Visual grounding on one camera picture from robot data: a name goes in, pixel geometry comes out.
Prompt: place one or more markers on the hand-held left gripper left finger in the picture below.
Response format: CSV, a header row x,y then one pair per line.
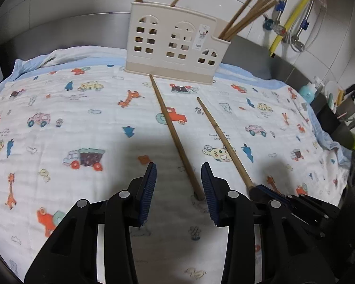
x,y
146,195

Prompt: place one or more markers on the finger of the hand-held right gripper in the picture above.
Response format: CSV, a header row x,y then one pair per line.
x,y
272,193

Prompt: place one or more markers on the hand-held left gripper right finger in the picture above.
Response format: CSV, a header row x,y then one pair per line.
x,y
209,195

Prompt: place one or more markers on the beige plastic utensil holder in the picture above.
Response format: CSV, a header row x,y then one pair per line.
x,y
171,44

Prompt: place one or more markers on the dark knife rack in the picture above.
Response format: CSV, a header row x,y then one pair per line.
x,y
331,118

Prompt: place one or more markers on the teal bottle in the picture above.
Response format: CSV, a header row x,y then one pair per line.
x,y
308,91

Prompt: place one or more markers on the printed blanket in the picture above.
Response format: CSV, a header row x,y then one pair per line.
x,y
77,109

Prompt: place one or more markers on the white cup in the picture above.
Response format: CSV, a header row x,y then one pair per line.
x,y
331,90

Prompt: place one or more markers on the metal angle valve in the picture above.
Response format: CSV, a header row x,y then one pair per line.
x,y
297,43

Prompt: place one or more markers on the metal faucet pipes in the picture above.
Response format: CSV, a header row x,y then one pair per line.
x,y
324,20

